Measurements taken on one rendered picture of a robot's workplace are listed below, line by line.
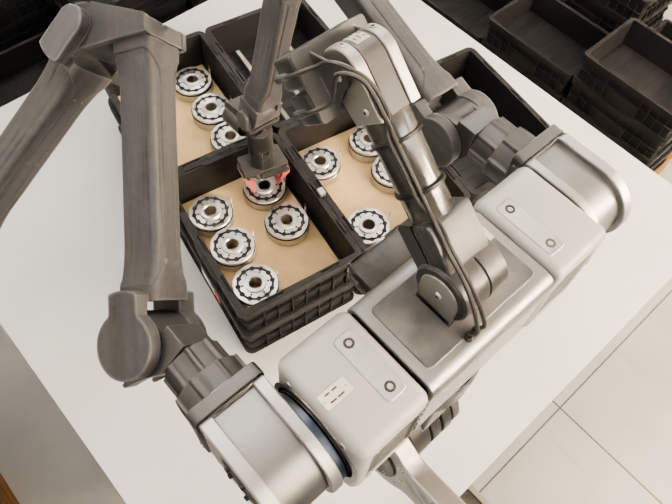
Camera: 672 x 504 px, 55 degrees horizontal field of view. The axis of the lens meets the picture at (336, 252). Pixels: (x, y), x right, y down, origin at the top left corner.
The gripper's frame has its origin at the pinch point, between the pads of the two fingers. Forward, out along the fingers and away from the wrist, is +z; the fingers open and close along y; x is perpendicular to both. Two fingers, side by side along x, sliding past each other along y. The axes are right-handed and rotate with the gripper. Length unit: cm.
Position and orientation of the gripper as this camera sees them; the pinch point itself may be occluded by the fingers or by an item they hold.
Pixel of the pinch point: (265, 185)
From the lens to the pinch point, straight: 157.7
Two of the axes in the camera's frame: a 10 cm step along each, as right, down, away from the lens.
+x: 4.5, 7.6, -4.7
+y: -8.9, 3.7, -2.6
